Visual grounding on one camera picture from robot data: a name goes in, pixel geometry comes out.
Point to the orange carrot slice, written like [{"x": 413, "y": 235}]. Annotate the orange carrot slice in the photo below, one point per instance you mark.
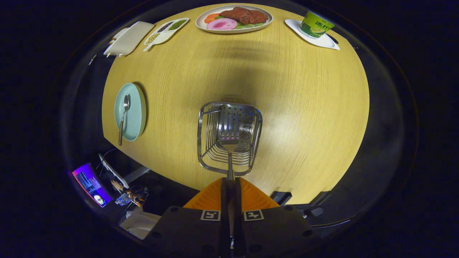
[{"x": 211, "y": 18}]

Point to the white divided dish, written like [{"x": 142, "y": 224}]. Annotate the white divided dish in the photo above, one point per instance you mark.
[{"x": 165, "y": 34}]

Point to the white toaster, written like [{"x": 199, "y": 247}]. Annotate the white toaster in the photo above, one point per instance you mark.
[{"x": 131, "y": 37}]

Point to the white food plate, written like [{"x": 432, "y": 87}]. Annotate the white food plate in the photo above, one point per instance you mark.
[{"x": 204, "y": 25}]

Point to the metal fork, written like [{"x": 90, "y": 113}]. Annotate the metal fork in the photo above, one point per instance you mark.
[{"x": 229, "y": 145}]

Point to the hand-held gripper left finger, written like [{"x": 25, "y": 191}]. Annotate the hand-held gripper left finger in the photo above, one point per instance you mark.
[{"x": 190, "y": 229}]

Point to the green lettuce leaf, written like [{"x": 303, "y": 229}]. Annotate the green lettuce leaf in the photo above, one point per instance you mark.
[{"x": 251, "y": 25}]

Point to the laptop screen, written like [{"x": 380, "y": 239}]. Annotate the laptop screen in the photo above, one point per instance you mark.
[{"x": 91, "y": 184}]

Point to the green beans pile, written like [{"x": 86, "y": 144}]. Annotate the green beans pile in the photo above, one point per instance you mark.
[{"x": 178, "y": 24}]

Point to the metal spoon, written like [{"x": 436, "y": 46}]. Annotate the metal spoon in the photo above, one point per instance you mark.
[{"x": 126, "y": 102}]

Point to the dark beans pile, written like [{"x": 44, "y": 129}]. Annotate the dark beans pile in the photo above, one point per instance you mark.
[{"x": 165, "y": 27}]

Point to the white power strip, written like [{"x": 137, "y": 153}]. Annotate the white power strip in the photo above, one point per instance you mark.
[{"x": 113, "y": 171}]

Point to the green drink bottle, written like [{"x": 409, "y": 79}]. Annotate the green drink bottle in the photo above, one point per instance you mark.
[{"x": 315, "y": 24}]

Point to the mint green plate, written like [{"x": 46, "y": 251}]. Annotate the mint green plate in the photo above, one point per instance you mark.
[{"x": 136, "y": 111}]

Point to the red-brown meat pieces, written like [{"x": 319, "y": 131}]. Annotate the red-brown meat pieces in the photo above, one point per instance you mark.
[{"x": 244, "y": 15}]

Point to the white cloth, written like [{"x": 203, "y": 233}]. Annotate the white cloth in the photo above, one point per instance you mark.
[{"x": 141, "y": 224}]

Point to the pink ham slice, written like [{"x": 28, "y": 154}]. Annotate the pink ham slice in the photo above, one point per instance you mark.
[{"x": 222, "y": 24}]

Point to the yellow beans pile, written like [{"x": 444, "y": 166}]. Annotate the yellow beans pile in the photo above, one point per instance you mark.
[{"x": 152, "y": 38}]

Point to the white coaster tray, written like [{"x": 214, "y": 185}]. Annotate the white coaster tray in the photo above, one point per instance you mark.
[{"x": 296, "y": 27}]

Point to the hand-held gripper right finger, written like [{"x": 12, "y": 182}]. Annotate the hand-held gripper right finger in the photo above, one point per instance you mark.
[{"x": 272, "y": 229}]

